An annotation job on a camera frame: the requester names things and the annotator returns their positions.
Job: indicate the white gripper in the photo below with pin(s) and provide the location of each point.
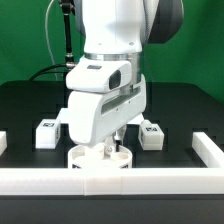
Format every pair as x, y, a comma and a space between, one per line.
92, 117

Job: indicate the white round stool seat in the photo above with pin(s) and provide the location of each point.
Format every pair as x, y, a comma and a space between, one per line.
98, 157

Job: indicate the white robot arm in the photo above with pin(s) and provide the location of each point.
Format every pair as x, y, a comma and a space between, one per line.
117, 30

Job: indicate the white sheet with tags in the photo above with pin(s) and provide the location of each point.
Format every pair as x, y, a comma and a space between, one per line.
63, 117

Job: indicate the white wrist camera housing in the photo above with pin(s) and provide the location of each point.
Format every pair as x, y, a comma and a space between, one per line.
99, 76

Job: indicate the white front fence wall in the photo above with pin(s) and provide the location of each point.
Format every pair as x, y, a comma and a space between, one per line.
146, 181

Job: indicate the white left fence wall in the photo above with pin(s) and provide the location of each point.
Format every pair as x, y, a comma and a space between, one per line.
3, 142

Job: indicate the black camera stand pole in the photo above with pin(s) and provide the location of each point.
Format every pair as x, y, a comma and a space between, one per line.
68, 8

